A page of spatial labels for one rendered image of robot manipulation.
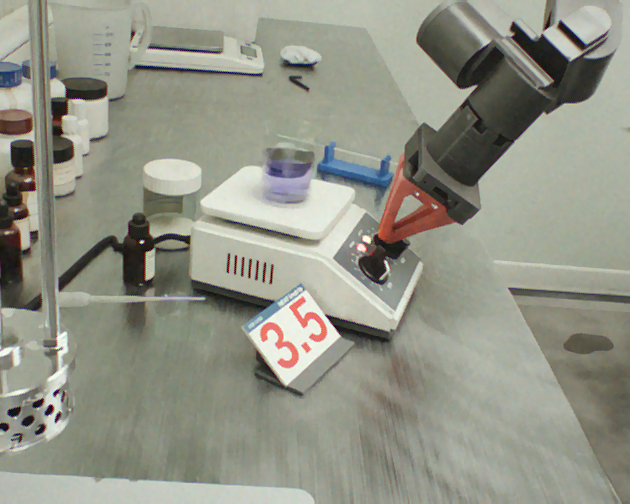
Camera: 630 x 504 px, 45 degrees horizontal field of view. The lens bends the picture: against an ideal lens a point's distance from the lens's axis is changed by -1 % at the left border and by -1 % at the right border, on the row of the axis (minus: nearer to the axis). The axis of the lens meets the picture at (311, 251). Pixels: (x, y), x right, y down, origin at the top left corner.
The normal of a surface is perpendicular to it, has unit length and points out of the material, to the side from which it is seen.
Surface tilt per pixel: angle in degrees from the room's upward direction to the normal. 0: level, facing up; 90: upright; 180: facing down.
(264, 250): 90
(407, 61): 90
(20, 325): 0
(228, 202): 0
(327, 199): 0
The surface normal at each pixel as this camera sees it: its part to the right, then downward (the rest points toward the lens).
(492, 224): 0.04, 0.45
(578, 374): 0.11, -0.89
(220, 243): -0.31, 0.40
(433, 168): 0.57, -0.65
